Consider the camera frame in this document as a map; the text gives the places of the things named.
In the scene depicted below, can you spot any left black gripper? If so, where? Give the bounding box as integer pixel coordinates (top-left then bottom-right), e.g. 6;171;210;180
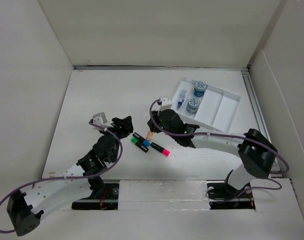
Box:
99;115;132;148

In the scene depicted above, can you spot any blue highlighter marker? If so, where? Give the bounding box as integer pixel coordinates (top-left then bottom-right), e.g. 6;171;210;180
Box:
132;132;151;148

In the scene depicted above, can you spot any green highlighter marker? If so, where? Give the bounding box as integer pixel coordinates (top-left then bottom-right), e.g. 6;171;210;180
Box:
131;137;149;153

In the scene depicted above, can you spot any pink highlighter marker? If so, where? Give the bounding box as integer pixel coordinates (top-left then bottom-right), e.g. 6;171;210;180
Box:
150;142;170;157

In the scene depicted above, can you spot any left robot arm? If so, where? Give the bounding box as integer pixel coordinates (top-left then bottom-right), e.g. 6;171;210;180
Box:
6;113;134;237

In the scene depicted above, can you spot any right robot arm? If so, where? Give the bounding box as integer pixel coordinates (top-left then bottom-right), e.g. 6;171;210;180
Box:
147;109;277;197

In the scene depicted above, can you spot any orange capped small tube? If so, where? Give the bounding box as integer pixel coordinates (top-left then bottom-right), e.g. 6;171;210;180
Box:
146;131;154;142

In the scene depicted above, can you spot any white organizer tray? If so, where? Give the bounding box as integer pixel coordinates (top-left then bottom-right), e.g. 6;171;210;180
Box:
171;77;241;132

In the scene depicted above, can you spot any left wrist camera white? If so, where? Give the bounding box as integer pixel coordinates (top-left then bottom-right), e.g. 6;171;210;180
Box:
91;112;108;126

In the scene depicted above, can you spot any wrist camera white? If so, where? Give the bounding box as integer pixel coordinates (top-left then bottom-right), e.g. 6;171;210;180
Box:
157;96;172;109
91;112;108;126

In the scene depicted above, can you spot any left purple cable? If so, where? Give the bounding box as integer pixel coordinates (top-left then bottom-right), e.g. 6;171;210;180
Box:
0;121;125;234

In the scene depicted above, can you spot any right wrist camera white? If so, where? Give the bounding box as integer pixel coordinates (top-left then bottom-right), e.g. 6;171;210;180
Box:
157;96;172;109

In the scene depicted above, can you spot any aluminium rail back edge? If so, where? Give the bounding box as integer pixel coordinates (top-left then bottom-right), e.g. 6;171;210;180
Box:
74;65;249;71

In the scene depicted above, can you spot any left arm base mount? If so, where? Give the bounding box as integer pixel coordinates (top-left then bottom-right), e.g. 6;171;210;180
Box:
71;180;120;211

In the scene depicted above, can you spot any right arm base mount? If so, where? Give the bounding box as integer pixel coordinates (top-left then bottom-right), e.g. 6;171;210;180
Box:
205;180;256;210

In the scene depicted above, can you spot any aluminium rail right side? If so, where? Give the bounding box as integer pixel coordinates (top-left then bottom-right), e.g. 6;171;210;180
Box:
241;70;283;178

